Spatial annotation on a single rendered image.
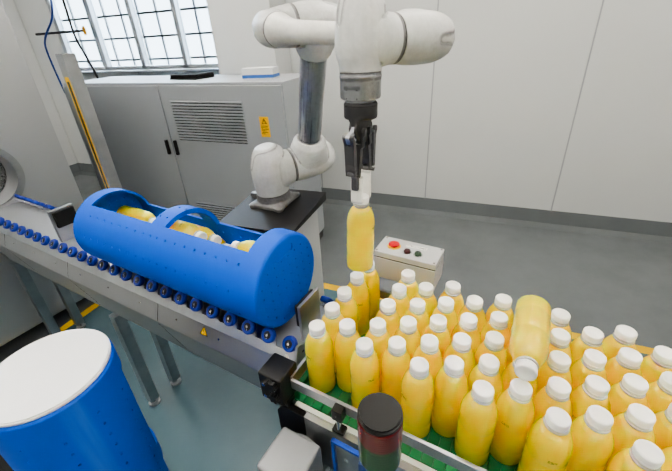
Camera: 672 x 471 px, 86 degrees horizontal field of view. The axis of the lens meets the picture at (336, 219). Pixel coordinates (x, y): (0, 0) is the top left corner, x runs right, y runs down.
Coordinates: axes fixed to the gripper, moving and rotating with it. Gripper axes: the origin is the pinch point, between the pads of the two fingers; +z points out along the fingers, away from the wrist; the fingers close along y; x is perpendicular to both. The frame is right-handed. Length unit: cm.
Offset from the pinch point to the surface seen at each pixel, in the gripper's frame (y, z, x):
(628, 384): 6, 29, 59
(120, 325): 15, 82, -117
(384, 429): 45, 14, 26
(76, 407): 57, 40, -43
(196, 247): 17, 20, -44
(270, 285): 14.9, 26.4, -20.0
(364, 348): 21.0, 28.8, 11.1
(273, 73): -142, -14, -140
